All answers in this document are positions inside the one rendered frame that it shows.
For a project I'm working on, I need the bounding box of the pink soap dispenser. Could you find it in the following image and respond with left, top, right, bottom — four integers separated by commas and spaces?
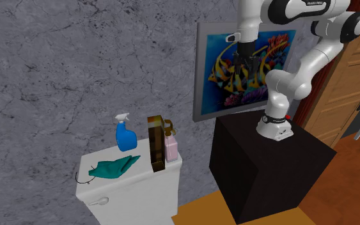
162, 119, 179, 163

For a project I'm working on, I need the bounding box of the dark robot stand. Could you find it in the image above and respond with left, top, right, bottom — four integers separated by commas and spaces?
208, 109, 338, 225

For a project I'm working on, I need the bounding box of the framed fish picture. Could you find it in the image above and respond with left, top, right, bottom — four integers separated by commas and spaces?
192, 21, 302, 123

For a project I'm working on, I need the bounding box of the white toilet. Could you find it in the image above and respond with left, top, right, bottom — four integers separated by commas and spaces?
75, 137, 184, 225

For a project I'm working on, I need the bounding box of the blue spray bottle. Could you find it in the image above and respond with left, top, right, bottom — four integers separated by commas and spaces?
114, 112, 138, 153

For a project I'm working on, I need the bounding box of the teal cloth with black cord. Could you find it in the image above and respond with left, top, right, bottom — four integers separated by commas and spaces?
75, 155, 141, 185

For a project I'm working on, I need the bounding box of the wooden door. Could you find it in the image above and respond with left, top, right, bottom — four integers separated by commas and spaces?
302, 0, 360, 148

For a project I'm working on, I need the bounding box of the tall brown box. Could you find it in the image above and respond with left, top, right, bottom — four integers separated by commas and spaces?
146, 114, 166, 173

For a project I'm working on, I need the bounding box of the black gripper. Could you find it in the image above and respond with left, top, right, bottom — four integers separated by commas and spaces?
232, 40, 260, 84

